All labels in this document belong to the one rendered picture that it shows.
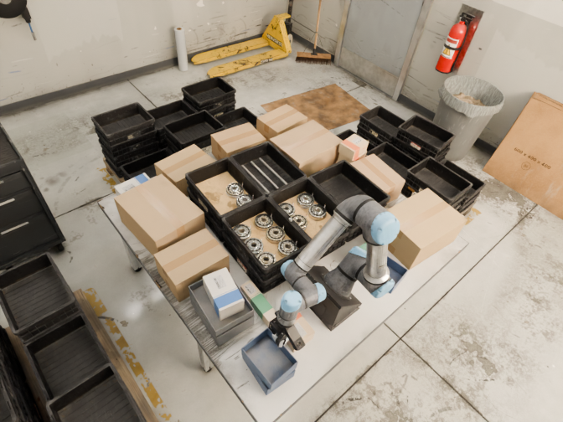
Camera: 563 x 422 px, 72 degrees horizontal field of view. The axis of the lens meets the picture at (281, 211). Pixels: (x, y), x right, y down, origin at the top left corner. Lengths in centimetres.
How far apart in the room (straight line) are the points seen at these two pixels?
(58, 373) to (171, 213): 98
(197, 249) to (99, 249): 137
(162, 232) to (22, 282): 92
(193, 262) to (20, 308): 100
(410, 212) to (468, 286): 119
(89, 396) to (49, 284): 71
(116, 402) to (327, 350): 101
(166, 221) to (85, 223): 144
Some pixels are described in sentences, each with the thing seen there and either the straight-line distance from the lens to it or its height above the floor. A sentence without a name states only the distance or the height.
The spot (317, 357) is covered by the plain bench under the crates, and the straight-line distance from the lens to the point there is 194.
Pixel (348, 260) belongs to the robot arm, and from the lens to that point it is 189.
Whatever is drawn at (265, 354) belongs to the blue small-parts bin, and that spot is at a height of 78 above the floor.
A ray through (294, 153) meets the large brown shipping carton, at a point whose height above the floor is 90.
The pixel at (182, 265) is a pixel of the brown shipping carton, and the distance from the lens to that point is 198.
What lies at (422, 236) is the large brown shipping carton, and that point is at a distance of 224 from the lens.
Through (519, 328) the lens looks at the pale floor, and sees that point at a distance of 337.
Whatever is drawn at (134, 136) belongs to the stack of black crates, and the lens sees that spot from 336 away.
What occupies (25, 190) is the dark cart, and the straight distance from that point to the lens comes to 287.
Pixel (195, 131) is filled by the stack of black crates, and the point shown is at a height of 49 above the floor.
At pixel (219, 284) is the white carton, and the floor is 89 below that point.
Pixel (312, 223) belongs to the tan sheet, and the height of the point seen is 83.
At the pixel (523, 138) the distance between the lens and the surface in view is 433.
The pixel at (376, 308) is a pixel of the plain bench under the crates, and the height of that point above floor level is 70.
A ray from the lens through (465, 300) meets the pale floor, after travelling 328.
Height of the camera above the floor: 248
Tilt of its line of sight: 47 degrees down
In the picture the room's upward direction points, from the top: 7 degrees clockwise
